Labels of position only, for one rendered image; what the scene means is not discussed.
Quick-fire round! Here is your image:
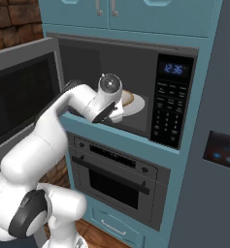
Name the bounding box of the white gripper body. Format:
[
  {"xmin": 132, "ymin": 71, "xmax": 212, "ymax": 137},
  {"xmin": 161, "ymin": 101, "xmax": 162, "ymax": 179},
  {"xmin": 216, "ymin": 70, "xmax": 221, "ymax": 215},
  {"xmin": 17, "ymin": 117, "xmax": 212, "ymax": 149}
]
[{"xmin": 108, "ymin": 102, "xmax": 125, "ymax": 124}]

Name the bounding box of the black microwave oven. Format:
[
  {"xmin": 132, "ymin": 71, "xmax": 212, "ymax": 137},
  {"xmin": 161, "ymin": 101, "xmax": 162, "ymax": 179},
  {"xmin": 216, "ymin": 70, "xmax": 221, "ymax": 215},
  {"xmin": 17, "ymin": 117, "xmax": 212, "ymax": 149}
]
[{"xmin": 47, "ymin": 32, "xmax": 200, "ymax": 150}]

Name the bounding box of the grey oven door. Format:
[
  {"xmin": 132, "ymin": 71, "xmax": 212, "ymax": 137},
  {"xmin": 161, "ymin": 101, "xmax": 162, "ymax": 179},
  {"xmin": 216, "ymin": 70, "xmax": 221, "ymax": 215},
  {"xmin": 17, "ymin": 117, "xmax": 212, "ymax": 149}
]
[{"xmin": 69, "ymin": 154, "xmax": 163, "ymax": 233}]

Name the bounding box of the grey microwave door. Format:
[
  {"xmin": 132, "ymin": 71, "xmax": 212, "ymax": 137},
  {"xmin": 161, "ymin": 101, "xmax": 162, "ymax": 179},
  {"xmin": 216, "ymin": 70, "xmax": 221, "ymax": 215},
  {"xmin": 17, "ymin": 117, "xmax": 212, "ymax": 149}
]
[{"xmin": 0, "ymin": 37, "xmax": 66, "ymax": 171}]

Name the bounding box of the teal cupboard door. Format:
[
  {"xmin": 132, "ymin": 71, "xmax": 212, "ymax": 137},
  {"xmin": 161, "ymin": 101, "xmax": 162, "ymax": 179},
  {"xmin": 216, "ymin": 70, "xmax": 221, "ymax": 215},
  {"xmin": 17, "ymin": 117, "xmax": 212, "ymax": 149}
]
[
  {"xmin": 108, "ymin": 0, "xmax": 223, "ymax": 39},
  {"xmin": 38, "ymin": 0, "xmax": 111, "ymax": 30}
]

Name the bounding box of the white round plate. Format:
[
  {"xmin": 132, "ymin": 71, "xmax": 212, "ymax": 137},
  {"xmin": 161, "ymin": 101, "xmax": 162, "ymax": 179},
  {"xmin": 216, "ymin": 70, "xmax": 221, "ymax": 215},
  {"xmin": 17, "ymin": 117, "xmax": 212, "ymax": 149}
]
[{"xmin": 120, "ymin": 91, "xmax": 147, "ymax": 117}]

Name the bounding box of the grey built-in oven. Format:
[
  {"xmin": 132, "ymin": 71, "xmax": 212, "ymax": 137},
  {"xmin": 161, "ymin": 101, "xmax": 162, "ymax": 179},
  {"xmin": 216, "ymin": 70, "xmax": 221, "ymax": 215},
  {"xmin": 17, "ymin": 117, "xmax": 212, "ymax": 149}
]
[{"xmin": 66, "ymin": 131, "xmax": 172, "ymax": 233}]

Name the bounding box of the dark grey fridge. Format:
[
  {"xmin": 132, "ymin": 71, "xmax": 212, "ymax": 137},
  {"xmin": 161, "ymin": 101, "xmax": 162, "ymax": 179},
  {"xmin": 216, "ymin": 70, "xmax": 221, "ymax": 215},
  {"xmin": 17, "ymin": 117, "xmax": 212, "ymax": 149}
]
[{"xmin": 167, "ymin": 0, "xmax": 230, "ymax": 248}]

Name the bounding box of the teal drawer front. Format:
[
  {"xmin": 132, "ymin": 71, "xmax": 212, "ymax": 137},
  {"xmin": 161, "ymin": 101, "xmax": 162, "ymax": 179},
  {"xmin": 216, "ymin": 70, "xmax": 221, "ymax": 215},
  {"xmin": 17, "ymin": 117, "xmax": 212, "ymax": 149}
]
[{"xmin": 88, "ymin": 204, "xmax": 146, "ymax": 248}]

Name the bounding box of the black oven door handle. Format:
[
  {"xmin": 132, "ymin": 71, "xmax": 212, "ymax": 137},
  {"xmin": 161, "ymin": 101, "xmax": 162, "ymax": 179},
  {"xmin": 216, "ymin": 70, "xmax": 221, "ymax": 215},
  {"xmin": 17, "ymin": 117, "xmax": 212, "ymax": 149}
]
[{"xmin": 71, "ymin": 155, "xmax": 151, "ymax": 196}]

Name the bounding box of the teal cabinet frame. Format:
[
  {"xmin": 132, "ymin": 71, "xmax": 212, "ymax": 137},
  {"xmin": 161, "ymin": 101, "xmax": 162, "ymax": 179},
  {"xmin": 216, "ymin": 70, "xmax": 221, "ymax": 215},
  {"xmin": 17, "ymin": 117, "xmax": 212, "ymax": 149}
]
[{"xmin": 38, "ymin": 0, "xmax": 225, "ymax": 248}]

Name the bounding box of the silver cupboard handle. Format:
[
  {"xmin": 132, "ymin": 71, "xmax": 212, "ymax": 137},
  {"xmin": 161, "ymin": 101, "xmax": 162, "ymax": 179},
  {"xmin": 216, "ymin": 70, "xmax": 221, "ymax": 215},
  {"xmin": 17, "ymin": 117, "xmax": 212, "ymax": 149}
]
[
  {"xmin": 110, "ymin": 0, "xmax": 119, "ymax": 17},
  {"xmin": 94, "ymin": 0, "xmax": 105, "ymax": 16}
]

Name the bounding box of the silver drawer handle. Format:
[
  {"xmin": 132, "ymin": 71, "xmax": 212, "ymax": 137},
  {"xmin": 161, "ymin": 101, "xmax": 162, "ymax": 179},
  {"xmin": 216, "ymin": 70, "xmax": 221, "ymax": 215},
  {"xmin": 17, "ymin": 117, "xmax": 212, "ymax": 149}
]
[{"xmin": 100, "ymin": 219, "xmax": 127, "ymax": 237}]

